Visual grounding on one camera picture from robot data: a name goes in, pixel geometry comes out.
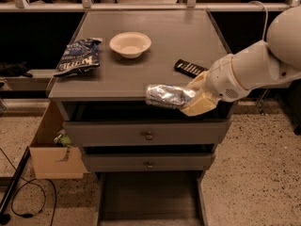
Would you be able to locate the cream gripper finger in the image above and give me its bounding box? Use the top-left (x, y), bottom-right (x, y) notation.
top-left (181, 90), bottom-right (220, 117)
top-left (187, 71), bottom-right (208, 91)

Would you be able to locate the grey open bottom drawer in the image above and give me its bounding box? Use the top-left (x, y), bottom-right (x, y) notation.
top-left (96, 171), bottom-right (208, 226)

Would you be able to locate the dark chocolate bar wrapper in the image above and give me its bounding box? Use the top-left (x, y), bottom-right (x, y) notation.
top-left (174, 59), bottom-right (206, 78)

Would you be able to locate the grey middle drawer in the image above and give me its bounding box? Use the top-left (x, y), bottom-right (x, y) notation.
top-left (82, 153), bottom-right (215, 172)

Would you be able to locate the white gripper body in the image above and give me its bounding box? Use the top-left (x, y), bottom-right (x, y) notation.
top-left (205, 54), bottom-right (249, 103)

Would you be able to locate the black floor bar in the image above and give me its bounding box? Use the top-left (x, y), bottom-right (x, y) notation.
top-left (0, 148), bottom-right (30, 226)

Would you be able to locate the black floor cable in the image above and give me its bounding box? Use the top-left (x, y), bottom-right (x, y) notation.
top-left (0, 147), bottom-right (57, 226)

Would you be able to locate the cardboard box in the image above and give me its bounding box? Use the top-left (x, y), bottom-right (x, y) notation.
top-left (29, 103), bottom-right (86, 179)

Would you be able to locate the green plastic bottle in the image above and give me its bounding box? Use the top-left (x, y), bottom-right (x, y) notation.
top-left (54, 129), bottom-right (72, 147)

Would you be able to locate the blue kettle chips bag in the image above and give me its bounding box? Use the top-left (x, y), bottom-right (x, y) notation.
top-left (54, 38), bottom-right (103, 77)

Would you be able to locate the silver redbull can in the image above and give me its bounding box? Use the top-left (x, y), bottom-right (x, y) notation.
top-left (145, 84), bottom-right (196, 109)

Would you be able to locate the grey drawer cabinet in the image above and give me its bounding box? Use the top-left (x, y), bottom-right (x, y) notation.
top-left (46, 8), bottom-right (248, 226)

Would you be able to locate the white hanging cable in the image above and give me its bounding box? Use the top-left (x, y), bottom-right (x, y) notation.
top-left (248, 0), bottom-right (270, 42)

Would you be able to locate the black object on ledge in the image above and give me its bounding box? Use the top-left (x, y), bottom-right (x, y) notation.
top-left (0, 62), bottom-right (33, 77)

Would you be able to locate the white paper bowl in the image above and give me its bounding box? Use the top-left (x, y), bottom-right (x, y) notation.
top-left (109, 32), bottom-right (151, 58)

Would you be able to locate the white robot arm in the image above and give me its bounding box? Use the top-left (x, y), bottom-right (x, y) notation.
top-left (181, 6), bottom-right (301, 116)

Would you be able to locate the grey top drawer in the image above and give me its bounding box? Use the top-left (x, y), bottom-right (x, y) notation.
top-left (63, 121), bottom-right (230, 147)

